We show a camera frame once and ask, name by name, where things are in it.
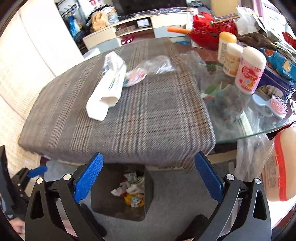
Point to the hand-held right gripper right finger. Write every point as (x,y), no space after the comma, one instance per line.
(208,177)

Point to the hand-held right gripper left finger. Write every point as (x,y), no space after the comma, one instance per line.
(89,178)

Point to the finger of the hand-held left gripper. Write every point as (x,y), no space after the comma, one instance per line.
(37,171)

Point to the black trash bin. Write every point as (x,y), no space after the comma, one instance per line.
(101,201)

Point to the large printed paper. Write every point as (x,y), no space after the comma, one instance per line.
(134,183)

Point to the yellow plastic bag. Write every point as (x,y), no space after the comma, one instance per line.
(130,199)

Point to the white plastic wrapper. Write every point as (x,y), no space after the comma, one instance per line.
(107,88)

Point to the grey plaid tablecloth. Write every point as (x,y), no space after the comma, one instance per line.
(127,120)

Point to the white jug orange cap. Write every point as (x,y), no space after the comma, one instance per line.
(284,166)

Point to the pink hairbrush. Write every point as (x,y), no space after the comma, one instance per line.
(278,105)

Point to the white bottle pink label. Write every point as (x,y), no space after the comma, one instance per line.
(248,74)

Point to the bamboo folding screen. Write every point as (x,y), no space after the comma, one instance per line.
(27,58)

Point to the cream plastic bottle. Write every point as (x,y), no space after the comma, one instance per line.
(231,61)

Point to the blue cookie tin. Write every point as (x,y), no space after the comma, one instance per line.
(277,81)

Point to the clear plastic wrapper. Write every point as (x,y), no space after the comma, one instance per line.
(157,64)

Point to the white stool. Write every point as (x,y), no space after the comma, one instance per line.
(91,52)

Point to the blue snack bag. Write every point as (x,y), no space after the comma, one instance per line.
(281,63)

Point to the white bottle yellow cap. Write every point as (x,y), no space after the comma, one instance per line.
(225,40)

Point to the cream television stand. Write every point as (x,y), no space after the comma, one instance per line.
(104,38)

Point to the red plastic basket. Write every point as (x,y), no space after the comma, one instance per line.
(203,32)

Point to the bag of dried food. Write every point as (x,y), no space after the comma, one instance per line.
(256,39)

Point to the blue hanging bag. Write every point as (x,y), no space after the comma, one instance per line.
(73,26)

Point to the cardboard box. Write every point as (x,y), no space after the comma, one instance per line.
(124,29)

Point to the yellow plush toy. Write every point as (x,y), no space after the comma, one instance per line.
(98,20)

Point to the silver snack bag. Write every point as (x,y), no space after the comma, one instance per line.
(248,20)

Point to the red snack bag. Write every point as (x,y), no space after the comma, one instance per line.
(289,37)

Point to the small white box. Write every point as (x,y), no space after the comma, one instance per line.
(143,23)

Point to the black coat rack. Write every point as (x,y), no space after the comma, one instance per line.
(64,7)

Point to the cream standing air conditioner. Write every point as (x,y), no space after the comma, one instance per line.
(224,7)

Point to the blue patterned cloth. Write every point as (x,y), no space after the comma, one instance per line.
(166,11)

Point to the pile of clothes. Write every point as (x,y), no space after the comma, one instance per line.
(197,4)

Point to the black television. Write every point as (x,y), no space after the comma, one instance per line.
(148,5)

